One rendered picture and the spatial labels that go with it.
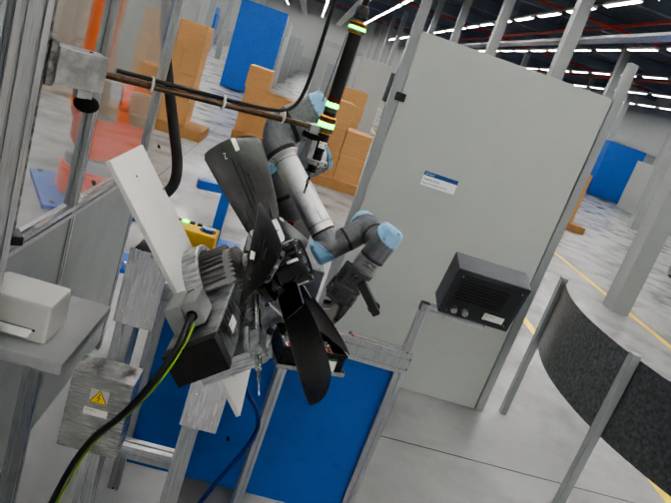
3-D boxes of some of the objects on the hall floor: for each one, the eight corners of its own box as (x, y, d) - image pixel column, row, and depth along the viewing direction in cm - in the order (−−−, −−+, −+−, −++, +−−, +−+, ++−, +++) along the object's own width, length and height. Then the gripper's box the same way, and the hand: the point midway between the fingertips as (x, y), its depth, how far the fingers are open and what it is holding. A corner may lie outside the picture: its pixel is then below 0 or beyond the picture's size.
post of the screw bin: (215, 553, 220) (281, 357, 198) (215, 546, 223) (280, 352, 201) (224, 553, 221) (290, 359, 199) (223, 546, 224) (289, 354, 202)
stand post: (123, 622, 185) (201, 358, 160) (132, 597, 194) (207, 343, 168) (138, 625, 186) (218, 363, 160) (146, 600, 194) (223, 347, 169)
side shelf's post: (-20, 575, 185) (30, 330, 161) (-13, 564, 188) (37, 324, 165) (-6, 578, 185) (46, 334, 162) (1, 568, 189) (52, 328, 166)
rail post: (326, 543, 242) (393, 371, 220) (326, 535, 246) (392, 366, 224) (335, 545, 243) (404, 374, 221) (335, 538, 246) (403, 369, 225)
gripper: (347, 255, 183) (307, 310, 188) (348, 265, 175) (306, 322, 180) (370, 271, 185) (330, 325, 190) (373, 281, 176) (330, 338, 181)
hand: (329, 326), depth 185 cm, fingers closed, pressing on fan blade
